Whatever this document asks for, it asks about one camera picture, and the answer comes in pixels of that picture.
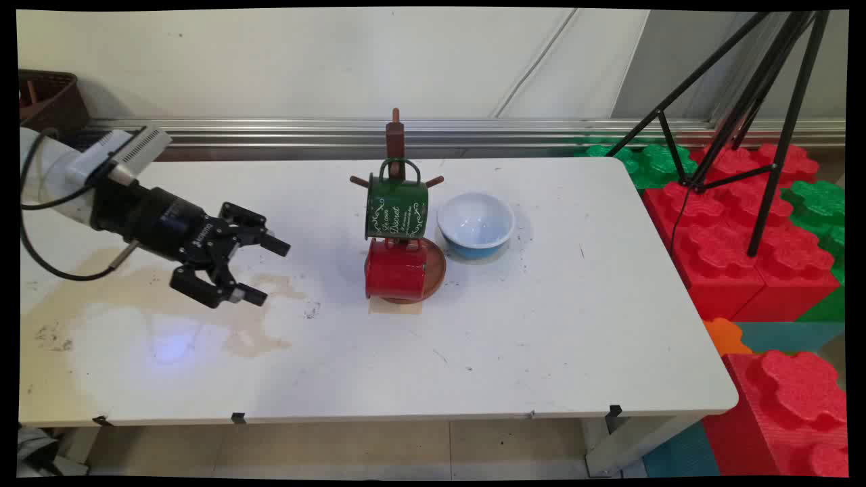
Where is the grey object under table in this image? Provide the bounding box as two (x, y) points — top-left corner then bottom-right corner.
(17, 426), (90, 478)

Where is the orange foam block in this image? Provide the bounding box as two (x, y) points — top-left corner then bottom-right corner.
(702, 317), (754, 358)

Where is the black tripod stand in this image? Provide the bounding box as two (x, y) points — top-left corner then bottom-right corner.
(605, 10), (832, 258)

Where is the blue and white bowl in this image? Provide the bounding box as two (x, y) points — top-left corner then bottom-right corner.
(436, 191), (517, 260)

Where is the aluminium wall rail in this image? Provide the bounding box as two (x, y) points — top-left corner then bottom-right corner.
(68, 118), (847, 150)

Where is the large red foam block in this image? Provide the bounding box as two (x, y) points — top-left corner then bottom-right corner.
(641, 143), (841, 323)

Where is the green foam block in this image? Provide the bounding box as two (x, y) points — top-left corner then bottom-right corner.
(780, 179), (847, 323)
(574, 143), (699, 191)

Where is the brown wooden mug tree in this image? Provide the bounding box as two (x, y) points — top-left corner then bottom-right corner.
(349, 108), (448, 306)

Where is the green enamel mug white print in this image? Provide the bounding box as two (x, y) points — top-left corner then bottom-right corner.
(365, 157), (430, 241)

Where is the teal foam block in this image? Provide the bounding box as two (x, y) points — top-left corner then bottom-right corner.
(733, 321), (847, 355)
(641, 422), (722, 478)

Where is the red enamel mug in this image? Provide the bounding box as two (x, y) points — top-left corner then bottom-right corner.
(364, 237), (430, 301)

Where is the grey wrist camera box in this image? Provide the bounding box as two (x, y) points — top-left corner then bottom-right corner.
(84, 125), (174, 188)

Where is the brown wicker basket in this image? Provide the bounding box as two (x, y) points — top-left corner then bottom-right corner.
(18, 69), (91, 140)

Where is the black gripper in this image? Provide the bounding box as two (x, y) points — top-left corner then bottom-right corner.
(90, 180), (292, 310)

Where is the white table leg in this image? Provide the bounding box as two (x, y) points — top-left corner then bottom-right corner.
(580, 413), (702, 478)

